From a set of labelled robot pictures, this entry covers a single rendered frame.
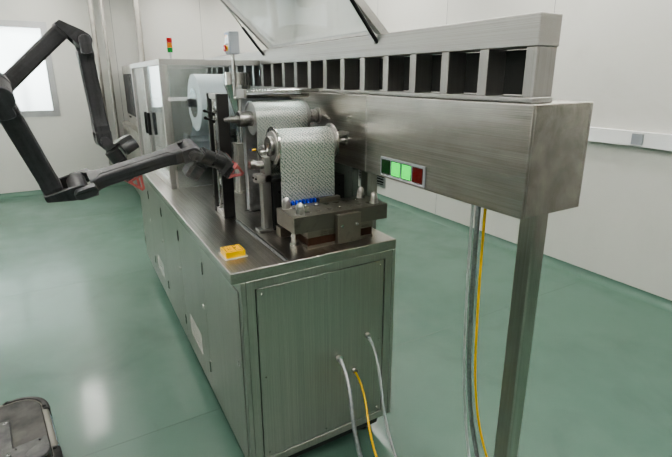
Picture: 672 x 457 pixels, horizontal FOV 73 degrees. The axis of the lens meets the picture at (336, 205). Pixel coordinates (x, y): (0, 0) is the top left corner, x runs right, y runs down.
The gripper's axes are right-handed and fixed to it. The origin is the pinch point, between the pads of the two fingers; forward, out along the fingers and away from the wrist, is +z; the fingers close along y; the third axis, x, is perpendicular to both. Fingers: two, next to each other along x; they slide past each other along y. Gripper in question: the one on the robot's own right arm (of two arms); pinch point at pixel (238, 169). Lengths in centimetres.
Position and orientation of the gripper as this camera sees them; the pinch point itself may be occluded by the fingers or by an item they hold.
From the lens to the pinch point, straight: 191.9
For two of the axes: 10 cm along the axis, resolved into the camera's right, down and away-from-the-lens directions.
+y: 6.0, 5.5, -5.8
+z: 5.5, 2.4, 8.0
